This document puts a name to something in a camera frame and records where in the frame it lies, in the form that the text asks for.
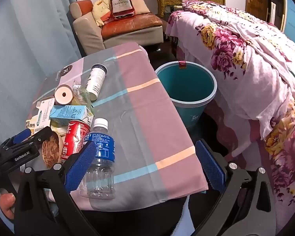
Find white bottle dark cap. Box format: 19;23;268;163
85;64;108;100

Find red soda can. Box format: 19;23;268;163
60;119;91;163

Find person's left hand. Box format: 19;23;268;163
0;193;16;220

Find small clear plastic bottle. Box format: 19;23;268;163
72;85;92;106

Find pale yellow cloth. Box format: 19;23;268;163
92;0;112;26

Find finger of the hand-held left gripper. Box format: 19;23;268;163
8;128;33;145
22;126;53;148

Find pink floral bed sheet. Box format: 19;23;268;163
165;0;295;212

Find white board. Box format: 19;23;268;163
270;1;277;27

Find teal plastic bin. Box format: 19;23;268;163
155;61;217;128

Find yellow cake snack packet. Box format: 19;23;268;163
25;118;52;134

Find light blue curtain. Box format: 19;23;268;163
0;0;86;202

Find white paper roll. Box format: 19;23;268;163
54;84;73;105

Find pink grey checked tablecloth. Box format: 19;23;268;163
27;42;209;212

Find white medicine box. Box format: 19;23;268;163
37;98;56;126

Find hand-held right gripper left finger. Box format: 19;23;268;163
15;141;101;236

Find beige cushion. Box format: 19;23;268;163
131;0;151;15

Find paper bowl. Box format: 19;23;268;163
42;131;64;169

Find beige orange sofa chair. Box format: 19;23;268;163
69;0;164;56

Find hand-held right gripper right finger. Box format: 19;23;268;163
195;139;277;236

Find light blue carton box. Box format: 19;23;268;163
49;104;94;126

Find clear plastic bottle blue label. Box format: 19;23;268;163
79;117;116;200

